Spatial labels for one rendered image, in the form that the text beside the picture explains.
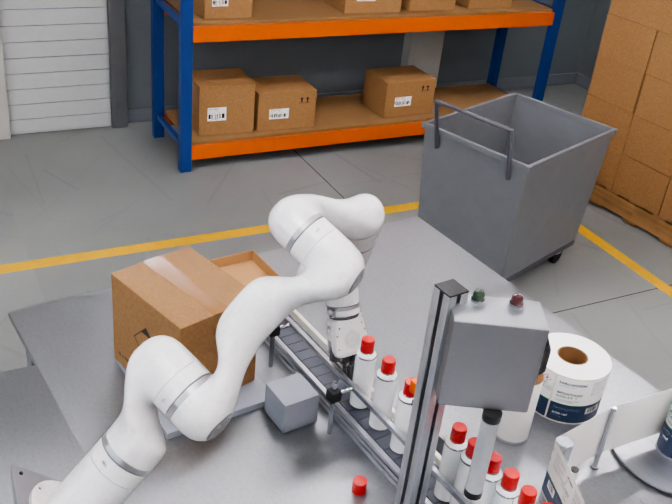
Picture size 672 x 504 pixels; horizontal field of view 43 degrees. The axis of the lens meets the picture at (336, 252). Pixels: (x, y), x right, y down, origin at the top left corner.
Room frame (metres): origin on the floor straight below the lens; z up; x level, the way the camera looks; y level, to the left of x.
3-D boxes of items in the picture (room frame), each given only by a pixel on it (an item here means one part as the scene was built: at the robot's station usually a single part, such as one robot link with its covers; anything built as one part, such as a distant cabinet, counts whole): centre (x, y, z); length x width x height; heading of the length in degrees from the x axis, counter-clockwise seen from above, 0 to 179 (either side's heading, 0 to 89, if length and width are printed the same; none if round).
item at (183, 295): (1.79, 0.37, 0.99); 0.30 x 0.24 x 0.27; 47
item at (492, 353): (1.29, -0.30, 1.38); 0.17 x 0.10 x 0.19; 91
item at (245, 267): (2.23, 0.29, 0.85); 0.30 x 0.26 x 0.04; 36
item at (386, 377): (1.63, -0.15, 0.98); 0.05 x 0.05 x 0.20
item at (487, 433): (1.23, -0.32, 1.18); 0.04 x 0.04 x 0.21
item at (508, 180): (4.02, -0.83, 0.48); 0.89 x 0.63 x 0.96; 139
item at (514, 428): (1.65, -0.48, 1.03); 0.09 x 0.09 x 0.30
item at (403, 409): (1.55, -0.21, 0.98); 0.05 x 0.05 x 0.20
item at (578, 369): (1.81, -0.64, 0.95); 0.20 x 0.20 x 0.14
